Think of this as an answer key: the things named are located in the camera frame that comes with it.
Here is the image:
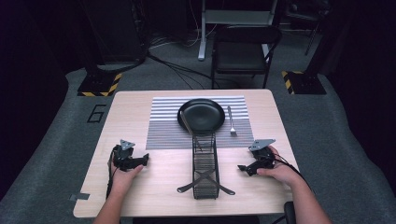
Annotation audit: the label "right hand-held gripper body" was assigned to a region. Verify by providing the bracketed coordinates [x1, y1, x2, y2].
[247, 138, 276, 173]

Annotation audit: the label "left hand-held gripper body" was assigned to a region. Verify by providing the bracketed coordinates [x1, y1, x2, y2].
[112, 139, 144, 173]

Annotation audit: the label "person's left hand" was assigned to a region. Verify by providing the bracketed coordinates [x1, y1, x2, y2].
[109, 161, 145, 198]

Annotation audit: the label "person's right hand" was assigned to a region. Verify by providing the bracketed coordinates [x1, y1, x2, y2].
[256, 145, 303, 189]

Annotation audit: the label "striped grey placemat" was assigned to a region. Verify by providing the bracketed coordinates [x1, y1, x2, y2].
[145, 95, 255, 150]

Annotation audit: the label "silver fork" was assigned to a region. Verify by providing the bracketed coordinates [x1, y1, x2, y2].
[226, 105, 238, 137]

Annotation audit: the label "black tape floor marking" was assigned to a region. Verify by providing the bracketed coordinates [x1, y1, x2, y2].
[86, 104, 107, 124]

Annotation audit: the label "grey table knife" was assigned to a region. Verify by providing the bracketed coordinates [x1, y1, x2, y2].
[179, 110, 204, 153]

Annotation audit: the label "black chair armrest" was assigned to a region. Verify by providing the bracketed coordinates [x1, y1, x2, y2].
[272, 201, 297, 224]

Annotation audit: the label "grey tape strip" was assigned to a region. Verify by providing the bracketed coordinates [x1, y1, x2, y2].
[68, 192, 91, 203]

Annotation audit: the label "black round plate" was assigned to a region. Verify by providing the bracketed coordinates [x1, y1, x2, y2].
[177, 98, 226, 134]

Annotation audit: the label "black base with yellow stripes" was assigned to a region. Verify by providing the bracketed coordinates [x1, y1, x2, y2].
[281, 70, 328, 95]
[77, 72, 123, 98]

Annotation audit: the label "black folding chair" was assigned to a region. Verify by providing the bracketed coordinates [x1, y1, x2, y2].
[210, 24, 283, 91]

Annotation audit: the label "dark tall cabinet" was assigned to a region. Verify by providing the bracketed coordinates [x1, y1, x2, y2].
[81, 0, 148, 75]

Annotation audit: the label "dark metal stand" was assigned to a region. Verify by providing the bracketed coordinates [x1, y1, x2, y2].
[285, 0, 332, 58]

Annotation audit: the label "left hand-held gripper cable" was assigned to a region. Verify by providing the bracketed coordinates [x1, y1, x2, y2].
[105, 146, 118, 200]

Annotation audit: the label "hand-held gripper cable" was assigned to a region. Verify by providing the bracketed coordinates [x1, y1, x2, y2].
[105, 146, 118, 200]
[273, 153, 314, 194]

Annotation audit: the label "right hand-held gripper cable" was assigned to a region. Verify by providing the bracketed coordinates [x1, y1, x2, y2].
[273, 153, 314, 194]

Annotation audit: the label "black wire cutlery rack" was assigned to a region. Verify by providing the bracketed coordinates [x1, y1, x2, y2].
[177, 131, 236, 201]

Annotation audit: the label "black floor cables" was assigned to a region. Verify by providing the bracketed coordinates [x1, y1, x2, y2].
[146, 18, 219, 91]

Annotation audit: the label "white metal desk frame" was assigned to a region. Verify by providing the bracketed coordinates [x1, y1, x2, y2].
[197, 0, 278, 62]

